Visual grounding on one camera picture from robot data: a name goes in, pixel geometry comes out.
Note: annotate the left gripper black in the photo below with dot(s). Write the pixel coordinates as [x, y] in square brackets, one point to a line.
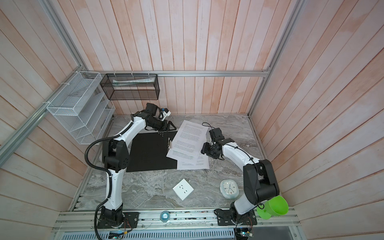
[163, 128]

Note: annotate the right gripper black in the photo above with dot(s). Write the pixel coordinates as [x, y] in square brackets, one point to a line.
[204, 149]

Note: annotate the printed paper sheet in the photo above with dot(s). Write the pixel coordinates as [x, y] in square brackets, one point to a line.
[194, 161]
[187, 137]

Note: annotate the metal folder clip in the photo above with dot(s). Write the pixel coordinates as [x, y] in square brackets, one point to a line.
[169, 144]

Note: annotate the blue folder black inside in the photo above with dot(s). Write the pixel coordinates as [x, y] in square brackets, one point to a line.
[149, 152]

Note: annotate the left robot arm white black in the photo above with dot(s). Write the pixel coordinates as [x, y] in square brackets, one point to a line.
[116, 158]

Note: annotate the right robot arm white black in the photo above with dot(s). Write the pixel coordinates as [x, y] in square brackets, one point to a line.
[259, 180]

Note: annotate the white oval alarm clock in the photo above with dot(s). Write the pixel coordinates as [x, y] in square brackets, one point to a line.
[229, 189]

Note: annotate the blue tape roll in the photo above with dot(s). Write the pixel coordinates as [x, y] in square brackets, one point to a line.
[165, 216]

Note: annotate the green plastic funnel cup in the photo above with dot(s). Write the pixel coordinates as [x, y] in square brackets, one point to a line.
[277, 206]

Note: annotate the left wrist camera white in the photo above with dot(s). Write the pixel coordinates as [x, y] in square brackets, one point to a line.
[163, 114]

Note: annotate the white wall socket plate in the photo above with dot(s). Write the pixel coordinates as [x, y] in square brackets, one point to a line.
[183, 189]

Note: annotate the black wire mesh basket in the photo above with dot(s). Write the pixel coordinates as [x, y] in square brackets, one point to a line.
[131, 86]

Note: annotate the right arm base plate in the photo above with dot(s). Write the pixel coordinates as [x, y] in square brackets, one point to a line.
[231, 218]

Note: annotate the horizontal aluminium frame bar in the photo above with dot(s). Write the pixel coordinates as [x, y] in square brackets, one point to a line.
[195, 73]

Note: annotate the white wire mesh shelf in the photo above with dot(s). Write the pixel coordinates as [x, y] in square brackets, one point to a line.
[83, 110]

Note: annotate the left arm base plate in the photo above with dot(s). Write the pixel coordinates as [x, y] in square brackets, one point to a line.
[114, 219]

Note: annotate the aluminium mounting rail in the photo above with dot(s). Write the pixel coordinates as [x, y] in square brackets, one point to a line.
[145, 220]

